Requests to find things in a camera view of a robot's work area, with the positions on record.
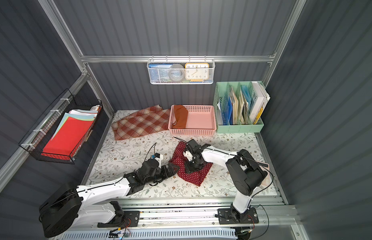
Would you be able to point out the dark red polka-dot skirt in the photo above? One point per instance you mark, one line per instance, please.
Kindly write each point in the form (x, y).
(179, 160)

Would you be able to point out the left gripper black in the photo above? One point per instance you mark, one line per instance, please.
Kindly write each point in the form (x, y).
(162, 171)

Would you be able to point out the red paper stack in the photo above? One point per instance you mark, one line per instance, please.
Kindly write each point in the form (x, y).
(67, 138)

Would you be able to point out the small orange white card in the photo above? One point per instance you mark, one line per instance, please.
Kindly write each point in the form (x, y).
(268, 178)

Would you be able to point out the blue box in basket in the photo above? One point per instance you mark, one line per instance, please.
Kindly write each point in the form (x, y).
(158, 73)

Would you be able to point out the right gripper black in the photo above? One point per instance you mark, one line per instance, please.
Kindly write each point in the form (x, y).
(193, 159)

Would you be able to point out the white book in organizer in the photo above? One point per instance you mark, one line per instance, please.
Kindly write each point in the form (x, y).
(260, 99)

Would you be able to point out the white wire wall basket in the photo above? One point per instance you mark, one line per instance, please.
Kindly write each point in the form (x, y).
(183, 61)

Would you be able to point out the blue folders in organizer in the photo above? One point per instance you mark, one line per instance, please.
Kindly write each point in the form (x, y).
(227, 110)

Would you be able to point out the floral table mat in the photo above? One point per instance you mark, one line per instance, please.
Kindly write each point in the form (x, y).
(117, 158)

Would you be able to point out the grey tape roll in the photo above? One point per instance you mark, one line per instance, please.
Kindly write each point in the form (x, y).
(176, 73)

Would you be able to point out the yellow alarm clock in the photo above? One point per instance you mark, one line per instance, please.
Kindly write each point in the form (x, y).
(197, 72)

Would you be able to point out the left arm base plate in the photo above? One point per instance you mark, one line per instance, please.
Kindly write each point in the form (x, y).
(127, 219)

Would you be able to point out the black wire side basket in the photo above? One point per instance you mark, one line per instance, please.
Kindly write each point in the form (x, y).
(66, 105)

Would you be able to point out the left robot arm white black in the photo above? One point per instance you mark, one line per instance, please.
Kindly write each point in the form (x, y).
(74, 205)

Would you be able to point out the rust orange skirt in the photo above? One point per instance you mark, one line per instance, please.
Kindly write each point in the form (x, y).
(181, 116)

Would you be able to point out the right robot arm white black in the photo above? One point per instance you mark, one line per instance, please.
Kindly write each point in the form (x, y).
(246, 173)

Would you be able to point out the pink plastic basket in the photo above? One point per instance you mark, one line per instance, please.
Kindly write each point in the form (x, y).
(200, 121)

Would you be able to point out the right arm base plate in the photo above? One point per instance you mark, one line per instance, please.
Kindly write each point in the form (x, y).
(230, 216)

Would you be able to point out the red plaid skirt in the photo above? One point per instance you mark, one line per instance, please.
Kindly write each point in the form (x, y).
(141, 123)

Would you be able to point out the mint green file organizer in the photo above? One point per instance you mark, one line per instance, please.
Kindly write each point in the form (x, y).
(221, 90)

